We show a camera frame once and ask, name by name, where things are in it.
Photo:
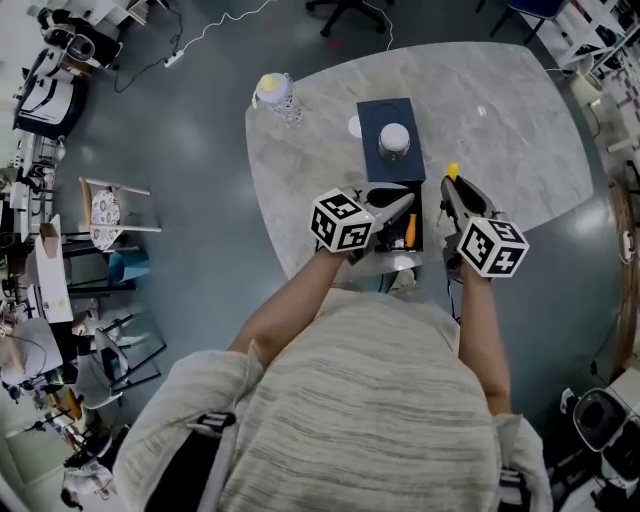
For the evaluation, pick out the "white black machine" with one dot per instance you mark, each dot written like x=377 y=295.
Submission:
x=47 y=100

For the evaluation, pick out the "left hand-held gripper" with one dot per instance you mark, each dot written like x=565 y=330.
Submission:
x=342 y=222

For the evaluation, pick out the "white power strip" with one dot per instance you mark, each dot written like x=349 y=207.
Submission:
x=625 y=247

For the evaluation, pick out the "cardboard box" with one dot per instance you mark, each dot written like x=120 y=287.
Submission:
x=50 y=240

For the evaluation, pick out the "white side table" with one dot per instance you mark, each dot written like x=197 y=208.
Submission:
x=50 y=285

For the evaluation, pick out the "person's left forearm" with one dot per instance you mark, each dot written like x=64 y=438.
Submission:
x=290 y=300

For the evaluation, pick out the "black white striped band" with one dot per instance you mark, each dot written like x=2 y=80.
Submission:
x=514 y=484
x=212 y=425

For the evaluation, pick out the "white metal rack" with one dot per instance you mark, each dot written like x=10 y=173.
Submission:
x=590 y=30

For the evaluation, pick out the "person's right forearm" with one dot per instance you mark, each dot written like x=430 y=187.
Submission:
x=480 y=340

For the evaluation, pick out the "person's grey knit sweater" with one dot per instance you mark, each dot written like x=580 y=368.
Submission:
x=360 y=410

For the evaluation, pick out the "wooden chair with patterned cushion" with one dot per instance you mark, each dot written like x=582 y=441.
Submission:
x=105 y=215

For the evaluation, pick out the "black metal chair frame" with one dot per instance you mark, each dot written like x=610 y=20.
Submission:
x=120 y=355

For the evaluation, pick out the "teal bin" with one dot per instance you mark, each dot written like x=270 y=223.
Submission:
x=129 y=267

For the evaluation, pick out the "dark blue box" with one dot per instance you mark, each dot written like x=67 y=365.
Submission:
x=372 y=150

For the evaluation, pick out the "orange marker pen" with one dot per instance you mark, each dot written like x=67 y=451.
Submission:
x=411 y=232

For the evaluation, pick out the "person's white shoe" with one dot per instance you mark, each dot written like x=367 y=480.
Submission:
x=404 y=282

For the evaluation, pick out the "clear bottle with yellow lid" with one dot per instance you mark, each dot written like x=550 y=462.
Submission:
x=275 y=92

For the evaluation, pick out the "clear glass jar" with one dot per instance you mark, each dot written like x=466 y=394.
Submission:
x=395 y=137

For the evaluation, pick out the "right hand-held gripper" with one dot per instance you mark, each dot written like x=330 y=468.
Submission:
x=492 y=247

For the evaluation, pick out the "black office chair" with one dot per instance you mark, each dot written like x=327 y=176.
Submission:
x=345 y=10

